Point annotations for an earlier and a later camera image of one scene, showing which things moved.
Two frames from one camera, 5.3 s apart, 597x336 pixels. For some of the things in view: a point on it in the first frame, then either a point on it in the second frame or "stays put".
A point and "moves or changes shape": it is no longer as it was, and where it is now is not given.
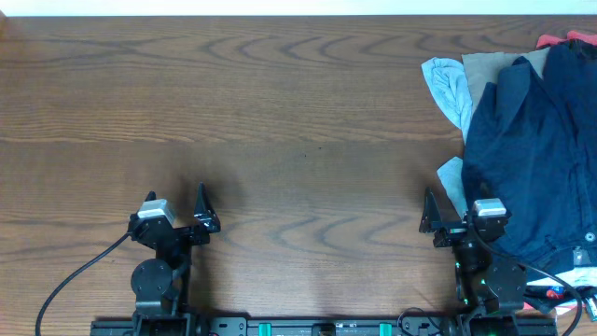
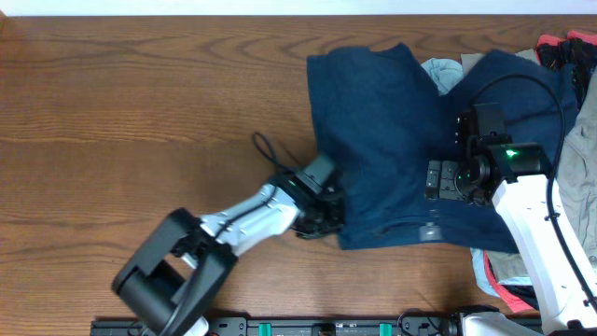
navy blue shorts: x=531 y=141 moves or changes shape
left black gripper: x=205 y=219 → x=338 y=208
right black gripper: x=431 y=221 → x=449 y=170
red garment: x=548 y=39 stays put
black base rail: x=181 y=324 stays put
